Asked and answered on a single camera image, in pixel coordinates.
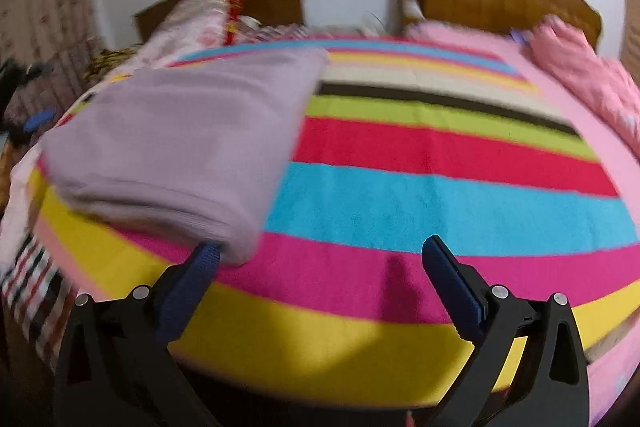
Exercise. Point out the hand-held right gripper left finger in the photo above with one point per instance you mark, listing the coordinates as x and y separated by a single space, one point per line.
200 272

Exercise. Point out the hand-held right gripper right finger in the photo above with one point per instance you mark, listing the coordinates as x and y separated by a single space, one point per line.
450 279

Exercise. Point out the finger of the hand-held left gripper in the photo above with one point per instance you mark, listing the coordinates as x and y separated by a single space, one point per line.
39 120

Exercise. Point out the lavender pants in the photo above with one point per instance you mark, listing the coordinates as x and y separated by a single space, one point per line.
175 132

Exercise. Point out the rainbow striped blanket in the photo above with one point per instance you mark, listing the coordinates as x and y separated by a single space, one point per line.
425 207

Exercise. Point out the striped floral curtain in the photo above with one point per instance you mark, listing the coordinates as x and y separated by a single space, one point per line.
50 7

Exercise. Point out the yellow black patterned cloth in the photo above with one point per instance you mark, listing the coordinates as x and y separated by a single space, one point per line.
107 59

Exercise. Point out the pink floral quilt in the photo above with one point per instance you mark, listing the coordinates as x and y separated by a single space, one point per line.
190 32

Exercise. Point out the pink crumpled quilt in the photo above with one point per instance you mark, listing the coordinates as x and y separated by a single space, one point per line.
590 77

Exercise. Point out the small purple cloth piece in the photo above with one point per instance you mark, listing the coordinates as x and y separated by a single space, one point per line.
520 38

